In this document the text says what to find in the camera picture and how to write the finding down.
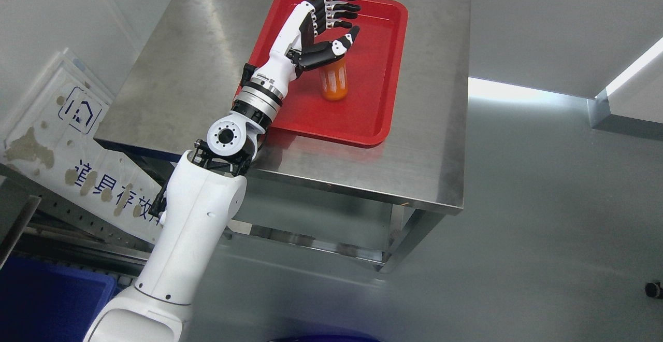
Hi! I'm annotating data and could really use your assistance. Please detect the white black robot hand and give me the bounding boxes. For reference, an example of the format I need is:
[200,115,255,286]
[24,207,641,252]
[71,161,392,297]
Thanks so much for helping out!
[243,0,361,103]

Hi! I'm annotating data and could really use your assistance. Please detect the orange cylindrical capacitor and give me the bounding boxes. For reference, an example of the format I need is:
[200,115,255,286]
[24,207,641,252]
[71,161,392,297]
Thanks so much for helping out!
[318,59,349,102]

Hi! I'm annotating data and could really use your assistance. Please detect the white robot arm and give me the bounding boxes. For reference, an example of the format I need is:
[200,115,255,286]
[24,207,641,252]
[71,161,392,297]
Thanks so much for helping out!
[84,61,296,341]

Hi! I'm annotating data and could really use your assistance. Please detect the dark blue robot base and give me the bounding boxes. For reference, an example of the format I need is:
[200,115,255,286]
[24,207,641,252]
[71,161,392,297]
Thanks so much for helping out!
[269,334,380,342]

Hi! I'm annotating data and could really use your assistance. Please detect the stainless steel desk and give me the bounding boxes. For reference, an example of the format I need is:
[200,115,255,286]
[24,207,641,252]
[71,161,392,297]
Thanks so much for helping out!
[95,0,471,272]

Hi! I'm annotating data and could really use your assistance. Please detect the red plastic tray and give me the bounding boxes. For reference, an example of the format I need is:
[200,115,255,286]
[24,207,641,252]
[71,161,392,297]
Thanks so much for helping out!
[271,0,408,148]

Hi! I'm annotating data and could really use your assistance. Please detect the white sign board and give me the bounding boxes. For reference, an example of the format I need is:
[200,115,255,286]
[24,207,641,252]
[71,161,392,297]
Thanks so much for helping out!
[3,49,163,244]

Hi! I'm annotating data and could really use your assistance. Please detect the large blue bin left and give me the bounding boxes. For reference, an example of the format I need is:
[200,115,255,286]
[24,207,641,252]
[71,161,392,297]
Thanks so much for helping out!
[1,256,118,341]

